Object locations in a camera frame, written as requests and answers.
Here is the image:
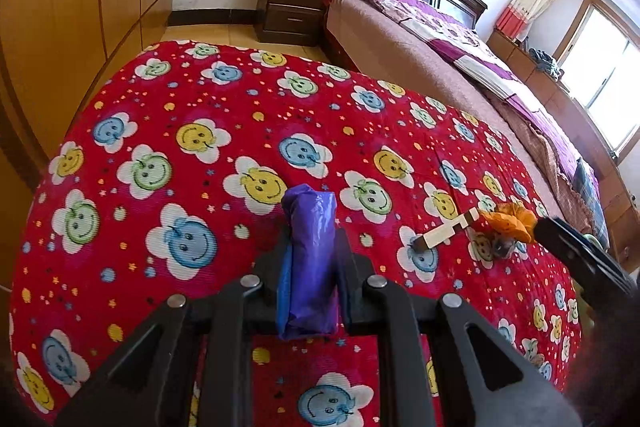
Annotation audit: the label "wooden block piece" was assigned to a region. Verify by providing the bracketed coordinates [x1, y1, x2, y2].
[411, 208, 480, 253]

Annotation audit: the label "large bed brown cover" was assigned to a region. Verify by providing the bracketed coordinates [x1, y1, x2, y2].
[326, 0, 611, 249]

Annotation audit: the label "orange wooden wardrobe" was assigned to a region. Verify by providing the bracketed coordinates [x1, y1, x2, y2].
[1, 0, 171, 282]

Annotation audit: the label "long wooden low cabinet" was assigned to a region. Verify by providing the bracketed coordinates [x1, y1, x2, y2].
[487, 30, 639, 272]

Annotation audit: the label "purple white quilt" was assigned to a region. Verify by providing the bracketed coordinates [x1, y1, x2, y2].
[362, 0, 598, 184]

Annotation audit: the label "purple plastic bag roll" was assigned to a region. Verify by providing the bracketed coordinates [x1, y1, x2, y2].
[276, 184, 338, 340]

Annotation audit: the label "green red trash bin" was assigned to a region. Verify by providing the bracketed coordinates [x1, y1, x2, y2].
[575, 233, 612, 319]

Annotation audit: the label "teal clothes on cabinet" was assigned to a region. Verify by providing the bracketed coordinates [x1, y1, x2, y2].
[528, 48, 563, 80]

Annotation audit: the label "window with wooden frame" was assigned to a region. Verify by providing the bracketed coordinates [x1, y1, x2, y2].
[554, 0, 639, 162]

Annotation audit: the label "blue plaid pillow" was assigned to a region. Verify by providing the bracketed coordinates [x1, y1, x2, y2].
[572, 158, 611, 251]

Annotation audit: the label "red smiley flower blanket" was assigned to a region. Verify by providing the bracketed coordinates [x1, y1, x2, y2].
[9, 40, 582, 424]

